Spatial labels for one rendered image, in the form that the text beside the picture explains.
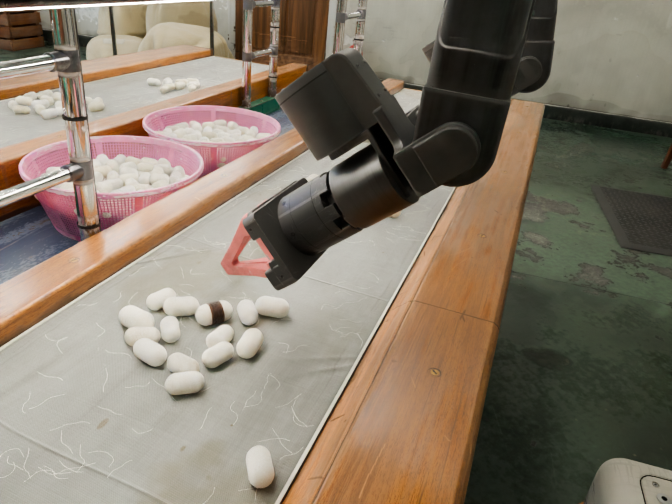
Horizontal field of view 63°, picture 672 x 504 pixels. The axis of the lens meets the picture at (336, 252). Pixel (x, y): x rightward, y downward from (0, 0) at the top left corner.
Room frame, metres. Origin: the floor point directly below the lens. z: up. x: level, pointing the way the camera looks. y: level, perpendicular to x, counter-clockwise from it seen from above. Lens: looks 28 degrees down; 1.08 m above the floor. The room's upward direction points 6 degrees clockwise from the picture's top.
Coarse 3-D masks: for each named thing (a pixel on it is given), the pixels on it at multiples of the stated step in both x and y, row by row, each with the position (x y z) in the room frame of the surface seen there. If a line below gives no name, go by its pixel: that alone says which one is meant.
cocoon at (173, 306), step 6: (168, 300) 0.46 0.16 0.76; (174, 300) 0.46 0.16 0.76; (180, 300) 0.47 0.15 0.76; (186, 300) 0.47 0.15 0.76; (192, 300) 0.47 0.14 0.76; (168, 306) 0.46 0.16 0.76; (174, 306) 0.46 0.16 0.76; (180, 306) 0.46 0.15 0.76; (186, 306) 0.46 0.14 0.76; (192, 306) 0.46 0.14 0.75; (198, 306) 0.47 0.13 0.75; (168, 312) 0.46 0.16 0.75; (174, 312) 0.46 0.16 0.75; (180, 312) 0.46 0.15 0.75; (186, 312) 0.46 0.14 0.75; (192, 312) 0.46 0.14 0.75
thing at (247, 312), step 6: (246, 300) 0.48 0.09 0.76; (240, 306) 0.47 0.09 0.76; (246, 306) 0.47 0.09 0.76; (252, 306) 0.47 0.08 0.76; (240, 312) 0.46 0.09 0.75; (246, 312) 0.46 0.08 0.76; (252, 312) 0.46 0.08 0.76; (240, 318) 0.46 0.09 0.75; (246, 318) 0.46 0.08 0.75; (252, 318) 0.46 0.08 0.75; (246, 324) 0.46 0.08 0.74; (252, 324) 0.46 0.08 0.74
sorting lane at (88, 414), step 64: (256, 192) 0.81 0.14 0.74; (448, 192) 0.90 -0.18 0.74; (192, 256) 0.59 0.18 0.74; (256, 256) 0.61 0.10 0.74; (384, 256) 0.64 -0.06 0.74; (64, 320) 0.44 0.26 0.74; (192, 320) 0.46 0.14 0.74; (320, 320) 0.48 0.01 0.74; (0, 384) 0.34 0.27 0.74; (64, 384) 0.35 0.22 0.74; (128, 384) 0.36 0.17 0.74; (256, 384) 0.38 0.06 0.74; (320, 384) 0.39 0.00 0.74; (0, 448) 0.28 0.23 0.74; (64, 448) 0.29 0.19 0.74; (128, 448) 0.29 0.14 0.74; (192, 448) 0.30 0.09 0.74
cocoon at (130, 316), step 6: (126, 306) 0.44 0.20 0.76; (132, 306) 0.44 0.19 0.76; (120, 312) 0.44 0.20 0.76; (126, 312) 0.44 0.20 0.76; (132, 312) 0.44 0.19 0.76; (138, 312) 0.43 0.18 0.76; (144, 312) 0.44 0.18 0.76; (120, 318) 0.43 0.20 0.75; (126, 318) 0.43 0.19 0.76; (132, 318) 0.43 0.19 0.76; (138, 318) 0.43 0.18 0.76; (144, 318) 0.43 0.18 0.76; (150, 318) 0.43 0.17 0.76; (126, 324) 0.43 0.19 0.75; (132, 324) 0.43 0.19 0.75; (138, 324) 0.42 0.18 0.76; (144, 324) 0.43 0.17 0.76; (150, 324) 0.43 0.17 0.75
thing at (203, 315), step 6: (222, 300) 0.47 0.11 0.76; (204, 306) 0.46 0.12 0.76; (228, 306) 0.47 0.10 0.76; (198, 312) 0.45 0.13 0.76; (204, 312) 0.45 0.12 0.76; (210, 312) 0.45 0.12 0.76; (228, 312) 0.46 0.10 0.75; (198, 318) 0.45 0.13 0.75; (204, 318) 0.45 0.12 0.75; (210, 318) 0.45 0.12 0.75; (228, 318) 0.46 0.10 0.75; (204, 324) 0.45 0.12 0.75; (210, 324) 0.45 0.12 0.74
